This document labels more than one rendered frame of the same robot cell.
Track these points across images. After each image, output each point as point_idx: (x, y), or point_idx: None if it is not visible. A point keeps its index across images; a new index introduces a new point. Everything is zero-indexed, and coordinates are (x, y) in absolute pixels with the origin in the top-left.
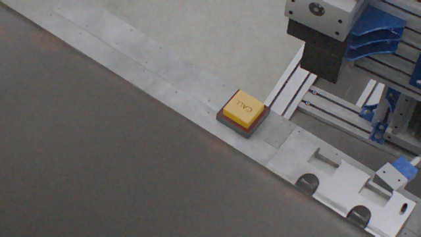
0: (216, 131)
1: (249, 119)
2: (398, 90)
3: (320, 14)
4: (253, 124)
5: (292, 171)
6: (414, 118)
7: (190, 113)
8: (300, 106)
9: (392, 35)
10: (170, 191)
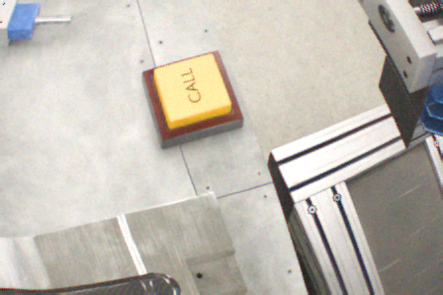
0: (126, 101)
1: (179, 116)
2: None
3: (389, 29)
4: (186, 129)
5: (146, 256)
6: None
7: (116, 48)
8: (426, 141)
9: None
10: None
